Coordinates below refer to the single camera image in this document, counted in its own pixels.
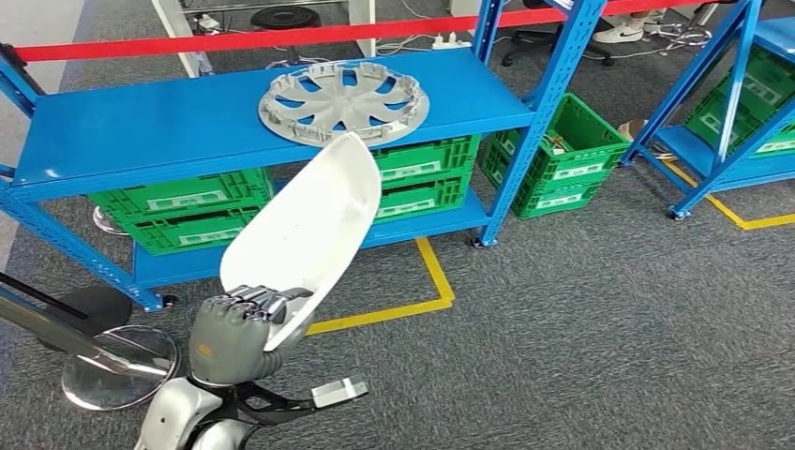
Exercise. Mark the chrome stanchion with disc base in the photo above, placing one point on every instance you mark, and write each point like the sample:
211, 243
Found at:
124, 372

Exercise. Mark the black office chair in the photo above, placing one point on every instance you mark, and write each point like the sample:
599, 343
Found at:
546, 38

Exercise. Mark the white power strip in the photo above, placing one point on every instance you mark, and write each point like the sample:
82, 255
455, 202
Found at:
450, 43

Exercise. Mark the chrome stanchion base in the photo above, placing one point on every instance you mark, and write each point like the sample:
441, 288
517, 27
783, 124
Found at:
633, 129

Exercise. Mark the chrome star chair base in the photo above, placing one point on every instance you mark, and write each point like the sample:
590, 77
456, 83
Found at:
683, 36

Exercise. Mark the white furniture panel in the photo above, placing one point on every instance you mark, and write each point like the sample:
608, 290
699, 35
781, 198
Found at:
466, 7

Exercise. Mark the person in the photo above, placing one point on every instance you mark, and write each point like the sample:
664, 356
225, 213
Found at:
618, 32

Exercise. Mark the blue metal shelf rack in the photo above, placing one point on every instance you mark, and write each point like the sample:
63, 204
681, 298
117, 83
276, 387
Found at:
155, 124
683, 140

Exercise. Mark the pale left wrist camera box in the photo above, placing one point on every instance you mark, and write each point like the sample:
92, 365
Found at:
338, 392

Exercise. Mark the grey plastic wheel hubcap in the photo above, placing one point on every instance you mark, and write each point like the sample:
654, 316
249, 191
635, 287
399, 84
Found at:
338, 102

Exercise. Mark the white curved plastic part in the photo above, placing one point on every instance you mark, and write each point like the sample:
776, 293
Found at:
304, 236

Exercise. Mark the red barrier belt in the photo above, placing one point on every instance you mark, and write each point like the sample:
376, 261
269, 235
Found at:
248, 38

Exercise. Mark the white desk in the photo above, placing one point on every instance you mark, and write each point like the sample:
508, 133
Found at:
186, 37

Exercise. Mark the black round stool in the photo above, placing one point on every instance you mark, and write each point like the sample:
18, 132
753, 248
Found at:
286, 17

